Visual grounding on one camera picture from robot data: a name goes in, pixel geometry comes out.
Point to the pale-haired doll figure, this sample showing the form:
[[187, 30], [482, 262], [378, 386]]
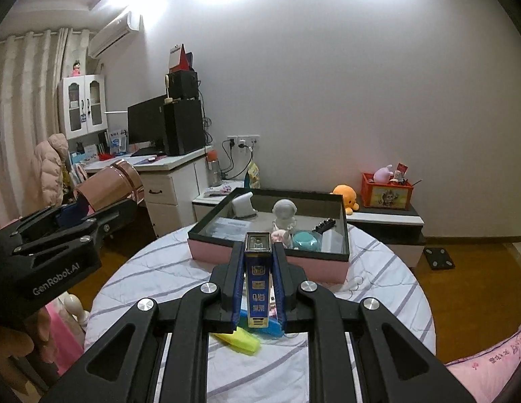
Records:
[[282, 236]]

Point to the white air conditioner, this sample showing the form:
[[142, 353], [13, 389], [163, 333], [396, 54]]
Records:
[[125, 24]]

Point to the rose gold cup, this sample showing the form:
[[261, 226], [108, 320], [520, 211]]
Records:
[[111, 185]]

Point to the teal round case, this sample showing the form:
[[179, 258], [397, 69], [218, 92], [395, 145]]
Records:
[[306, 240]]

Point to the white glass-door cabinet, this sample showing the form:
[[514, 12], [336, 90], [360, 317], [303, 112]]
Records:
[[83, 108]]

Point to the pink bedding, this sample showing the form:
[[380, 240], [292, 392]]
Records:
[[486, 373]]

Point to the pink box with black rim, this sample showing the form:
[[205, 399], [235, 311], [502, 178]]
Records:
[[311, 227]]

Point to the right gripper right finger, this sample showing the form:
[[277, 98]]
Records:
[[358, 351]]

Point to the blue gold small box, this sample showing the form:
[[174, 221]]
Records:
[[258, 261]]

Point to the black computer tower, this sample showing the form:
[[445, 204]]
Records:
[[183, 122]]

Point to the silver white astronaut figure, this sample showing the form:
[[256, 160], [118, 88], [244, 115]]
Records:
[[284, 211]]

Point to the white desk with drawers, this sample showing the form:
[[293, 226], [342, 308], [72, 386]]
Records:
[[170, 185]]

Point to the clear plastic package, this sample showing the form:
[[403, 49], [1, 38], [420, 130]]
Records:
[[228, 228]]

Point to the pink jacket on chair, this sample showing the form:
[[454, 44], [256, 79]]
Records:
[[49, 176]]

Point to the beige curtain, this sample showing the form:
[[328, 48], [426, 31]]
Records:
[[31, 69]]

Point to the black floor scale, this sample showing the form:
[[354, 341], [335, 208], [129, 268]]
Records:
[[438, 259]]

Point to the red toy crate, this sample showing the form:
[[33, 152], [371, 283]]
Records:
[[389, 196]]

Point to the low black white bench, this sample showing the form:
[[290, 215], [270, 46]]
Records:
[[398, 229]]

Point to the yellow highlighter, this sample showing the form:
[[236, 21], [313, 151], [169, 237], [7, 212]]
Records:
[[240, 340]]

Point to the red desk calendar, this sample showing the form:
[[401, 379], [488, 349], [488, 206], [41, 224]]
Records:
[[179, 59]]

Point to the small white bedside cabinet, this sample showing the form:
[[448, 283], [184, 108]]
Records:
[[212, 196]]

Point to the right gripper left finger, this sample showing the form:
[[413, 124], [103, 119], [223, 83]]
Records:
[[158, 351]]

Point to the orange-cap water bottle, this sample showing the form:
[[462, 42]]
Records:
[[213, 169]]

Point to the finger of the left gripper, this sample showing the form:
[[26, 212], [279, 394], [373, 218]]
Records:
[[47, 221], [92, 228]]

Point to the yellow blue snack bag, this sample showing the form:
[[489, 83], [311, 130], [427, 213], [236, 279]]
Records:
[[251, 178]]

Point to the pink doll on cabinet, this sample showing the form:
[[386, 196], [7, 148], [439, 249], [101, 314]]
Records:
[[76, 69]]

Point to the orange octopus plush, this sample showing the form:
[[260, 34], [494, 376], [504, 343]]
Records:
[[349, 197]]

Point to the black speaker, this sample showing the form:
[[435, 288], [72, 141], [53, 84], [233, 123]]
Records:
[[183, 84]]

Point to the pink plush toy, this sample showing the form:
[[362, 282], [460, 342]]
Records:
[[383, 175]]

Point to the black computer monitor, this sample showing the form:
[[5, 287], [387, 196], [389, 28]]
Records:
[[145, 127]]

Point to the white wall socket strip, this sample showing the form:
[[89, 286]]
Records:
[[244, 140]]

